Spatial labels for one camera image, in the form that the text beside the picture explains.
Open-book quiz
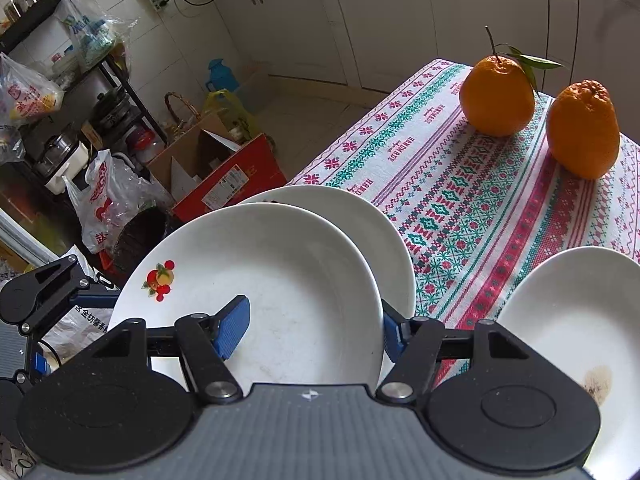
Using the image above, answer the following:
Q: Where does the white yellow red plastic bag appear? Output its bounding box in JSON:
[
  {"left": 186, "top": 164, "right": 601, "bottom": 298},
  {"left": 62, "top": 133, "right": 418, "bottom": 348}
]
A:
[{"left": 0, "top": 52, "right": 66, "bottom": 128}]

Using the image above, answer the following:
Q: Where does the dark woven bin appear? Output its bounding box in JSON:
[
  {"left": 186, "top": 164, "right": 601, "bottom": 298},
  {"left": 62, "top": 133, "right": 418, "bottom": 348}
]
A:
[{"left": 111, "top": 206, "right": 173, "bottom": 273}]

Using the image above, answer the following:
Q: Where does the black cooking pot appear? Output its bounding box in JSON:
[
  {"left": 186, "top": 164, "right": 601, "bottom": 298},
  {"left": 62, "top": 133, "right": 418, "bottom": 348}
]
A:
[{"left": 82, "top": 85, "right": 133, "bottom": 131}]

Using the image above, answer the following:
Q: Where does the black metal shelf rack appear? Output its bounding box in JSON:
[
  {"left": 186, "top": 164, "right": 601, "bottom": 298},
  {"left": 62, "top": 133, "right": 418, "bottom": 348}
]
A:
[{"left": 0, "top": 0, "right": 168, "bottom": 161}]

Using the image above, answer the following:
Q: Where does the white printed plastic bag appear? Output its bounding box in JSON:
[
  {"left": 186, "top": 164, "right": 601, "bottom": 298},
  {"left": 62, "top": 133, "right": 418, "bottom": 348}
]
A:
[{"left": 30, "top": 245, "right": 121, "bottom": 361}]

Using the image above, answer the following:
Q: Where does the wicker basket with handle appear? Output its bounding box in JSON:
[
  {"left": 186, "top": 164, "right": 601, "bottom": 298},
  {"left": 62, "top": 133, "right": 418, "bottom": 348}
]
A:
[{"left": 164, "top": 91, "right": 201, "bottom": 145}]

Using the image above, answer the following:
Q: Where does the patterned red green tablecloth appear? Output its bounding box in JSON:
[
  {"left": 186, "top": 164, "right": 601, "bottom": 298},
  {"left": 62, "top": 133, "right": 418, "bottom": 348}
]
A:
[{"left": 289, "top": 58, "right": 640, "bottom": 391}]

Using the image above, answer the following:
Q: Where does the blue thermos jug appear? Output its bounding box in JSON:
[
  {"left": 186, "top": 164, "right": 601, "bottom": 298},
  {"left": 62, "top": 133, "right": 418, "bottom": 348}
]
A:
[{"left": 207, "top": 58, "right": 242, "bottom": 93}]

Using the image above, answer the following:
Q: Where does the white plate with brown stain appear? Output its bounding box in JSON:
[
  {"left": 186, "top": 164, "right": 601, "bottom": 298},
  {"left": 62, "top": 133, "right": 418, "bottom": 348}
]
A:
[{"left": 496, "top": 246, "right": 640, "bottom": 480}]

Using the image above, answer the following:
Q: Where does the open red cardboard box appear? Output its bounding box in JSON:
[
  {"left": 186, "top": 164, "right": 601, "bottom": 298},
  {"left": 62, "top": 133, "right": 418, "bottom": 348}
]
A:
[{"left": 146, "top": 112, "right": 288, "bottom": 223}]

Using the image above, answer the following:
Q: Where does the white plate with fruit print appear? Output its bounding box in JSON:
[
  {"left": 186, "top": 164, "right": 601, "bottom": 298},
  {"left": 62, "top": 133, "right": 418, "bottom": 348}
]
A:
[{"left": 107, "top": 203, "right": 385, "bottom": 391}]

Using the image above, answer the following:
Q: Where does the bumpy orange without leaves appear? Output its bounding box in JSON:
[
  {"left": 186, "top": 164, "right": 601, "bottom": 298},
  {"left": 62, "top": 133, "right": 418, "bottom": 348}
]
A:
[{"left": 546, "top": 80, "right": 621, "bottom": 180}]

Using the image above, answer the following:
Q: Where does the red lid plastic jar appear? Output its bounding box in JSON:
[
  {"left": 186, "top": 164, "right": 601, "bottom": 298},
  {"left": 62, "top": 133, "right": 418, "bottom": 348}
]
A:
[{"left": 127, "top": 127, "right": 166, "bottom": 163}]

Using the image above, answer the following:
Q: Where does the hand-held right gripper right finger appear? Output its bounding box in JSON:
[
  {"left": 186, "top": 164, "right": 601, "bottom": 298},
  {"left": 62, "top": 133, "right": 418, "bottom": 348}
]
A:
[{"left": 376, "top": 299, "right": 531, "bottom": 405}]

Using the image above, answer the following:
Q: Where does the clear blue printed plastic bag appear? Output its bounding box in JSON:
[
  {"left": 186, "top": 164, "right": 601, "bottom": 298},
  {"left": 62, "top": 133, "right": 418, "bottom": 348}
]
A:
[{"left": 55, "top": 0, "right": 131, "bottom": 68}]

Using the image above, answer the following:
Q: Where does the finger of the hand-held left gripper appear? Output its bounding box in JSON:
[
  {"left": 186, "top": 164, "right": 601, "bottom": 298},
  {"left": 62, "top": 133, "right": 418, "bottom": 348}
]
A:
[
  {"left": 20, "top": 255, "right": 121, "bottom": 333},
  {"left": 14, "top": 352, "right": 53, "bottom": 386}
]

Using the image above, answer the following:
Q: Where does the steel pot with lid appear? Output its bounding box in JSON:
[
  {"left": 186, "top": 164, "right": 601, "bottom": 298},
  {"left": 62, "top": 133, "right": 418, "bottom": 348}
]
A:
[{"left": 35, "top": 132, "right": 93, "bottom": 195}]

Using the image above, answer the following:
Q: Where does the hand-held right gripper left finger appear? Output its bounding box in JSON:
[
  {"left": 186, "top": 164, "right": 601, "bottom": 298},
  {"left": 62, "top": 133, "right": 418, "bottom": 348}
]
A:
[{"left": 92, "top": 296, "right": 251, "bottom": 406}]

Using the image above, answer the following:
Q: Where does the white kitchen cabinet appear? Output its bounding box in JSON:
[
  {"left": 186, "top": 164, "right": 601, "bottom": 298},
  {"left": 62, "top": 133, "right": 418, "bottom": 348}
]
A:
[{"left": 215, "top": 0, "right": 640, "bottom": 98}]

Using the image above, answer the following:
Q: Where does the orange with stem and leaves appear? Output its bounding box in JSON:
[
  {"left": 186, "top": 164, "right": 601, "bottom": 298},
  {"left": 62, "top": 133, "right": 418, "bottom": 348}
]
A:
[{"left": 459, "top": 25, "right": 565, "bottom": 137}]

